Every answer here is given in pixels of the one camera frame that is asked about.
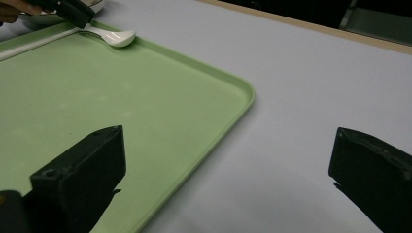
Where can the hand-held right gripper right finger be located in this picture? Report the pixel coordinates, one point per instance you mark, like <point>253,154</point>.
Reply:
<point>372,174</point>

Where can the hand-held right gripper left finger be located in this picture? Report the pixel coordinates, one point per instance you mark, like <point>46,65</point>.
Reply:
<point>87,171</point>

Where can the green plastic tray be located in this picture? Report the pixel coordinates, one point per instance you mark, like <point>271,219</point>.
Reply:
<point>113,90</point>

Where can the white ceramic spoon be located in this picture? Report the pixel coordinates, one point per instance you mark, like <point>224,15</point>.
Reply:
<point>116,37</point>

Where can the white chopstick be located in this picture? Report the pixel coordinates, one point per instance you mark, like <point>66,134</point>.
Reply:
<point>35,45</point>

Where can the white metal stand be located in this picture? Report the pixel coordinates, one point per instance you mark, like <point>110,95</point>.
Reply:
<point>348,16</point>

